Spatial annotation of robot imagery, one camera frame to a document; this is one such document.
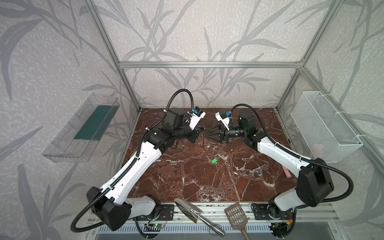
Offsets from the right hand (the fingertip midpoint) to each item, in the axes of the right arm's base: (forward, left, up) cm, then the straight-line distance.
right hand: (209, 129), depth 72 cm
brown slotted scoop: (-34, -14, -26) cm, 45 cm away
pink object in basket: (-8, -54, -8) cm, 55 cm away
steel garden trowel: (-31, +8, -26) cm, 41 cm away
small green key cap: (-3, -4, -28) cm, 29 cm away
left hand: (0, +2, +4) cm, 4 cm away
